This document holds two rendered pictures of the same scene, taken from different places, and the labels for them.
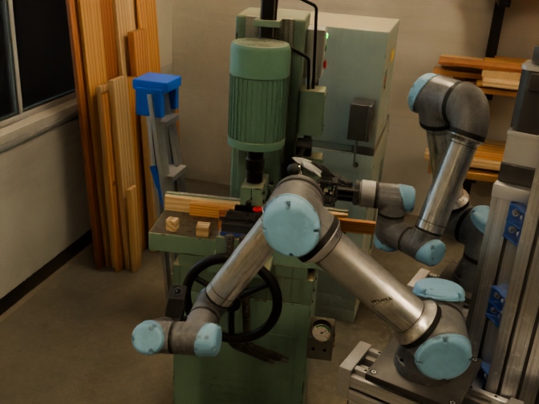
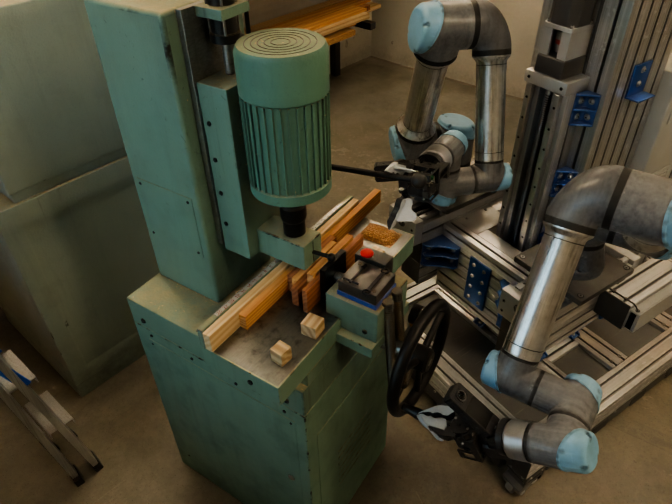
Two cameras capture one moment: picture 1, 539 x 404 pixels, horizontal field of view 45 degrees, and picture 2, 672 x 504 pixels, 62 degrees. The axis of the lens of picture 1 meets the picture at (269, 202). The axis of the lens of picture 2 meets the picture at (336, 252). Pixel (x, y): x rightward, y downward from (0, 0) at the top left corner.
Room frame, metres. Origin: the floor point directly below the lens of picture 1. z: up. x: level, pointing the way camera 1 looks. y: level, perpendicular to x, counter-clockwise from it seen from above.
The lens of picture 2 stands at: (1.35, 0.93, 1.81)
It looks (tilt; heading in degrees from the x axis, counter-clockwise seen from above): 39 degrees down; 297
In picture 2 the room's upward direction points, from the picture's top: 1 degrees counter-clockwise
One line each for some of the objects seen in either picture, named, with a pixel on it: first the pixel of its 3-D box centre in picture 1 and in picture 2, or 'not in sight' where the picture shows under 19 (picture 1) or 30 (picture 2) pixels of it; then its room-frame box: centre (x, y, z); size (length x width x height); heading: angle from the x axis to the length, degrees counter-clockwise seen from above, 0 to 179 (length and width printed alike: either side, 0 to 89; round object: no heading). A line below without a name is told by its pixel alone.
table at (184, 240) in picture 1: (247, 244); (336, 300); (1.80, 0.06, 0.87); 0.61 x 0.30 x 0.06; 83
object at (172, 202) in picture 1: (254, 211); (292, 265); (1.93, 0.05, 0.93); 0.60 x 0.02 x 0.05; 83
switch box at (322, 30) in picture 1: (315, 51); not in sight; (2.21, -0.12, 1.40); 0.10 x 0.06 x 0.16; 173
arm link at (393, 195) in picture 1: (394, 198); (447, 150); (1.68, -0.35, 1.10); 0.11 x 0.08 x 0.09; 83
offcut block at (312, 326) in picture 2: (203, 229); (312, 325); (1.79, 0.20, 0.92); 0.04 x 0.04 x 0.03; 87
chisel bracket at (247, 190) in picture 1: (255, 192); (289, 244); (1.93, 0.05, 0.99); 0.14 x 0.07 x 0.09; 173
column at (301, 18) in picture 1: (268, 119); (193, 152); (2.20, 0.02, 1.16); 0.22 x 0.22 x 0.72; 83
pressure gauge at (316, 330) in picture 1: (321, 332); (415, 316); (1.67, -0.18, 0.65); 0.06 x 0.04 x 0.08; 83
